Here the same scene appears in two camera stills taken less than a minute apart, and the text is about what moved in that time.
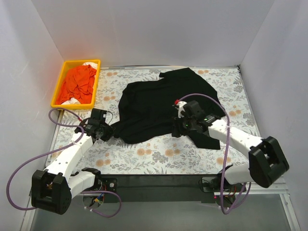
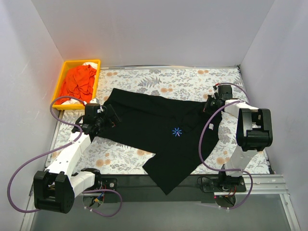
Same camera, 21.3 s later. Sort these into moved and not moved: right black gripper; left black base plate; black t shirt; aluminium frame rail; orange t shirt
Moved: right black gripper; black t shirt
Not moved: left black base plate; orange t shirt; aluminium frame rail
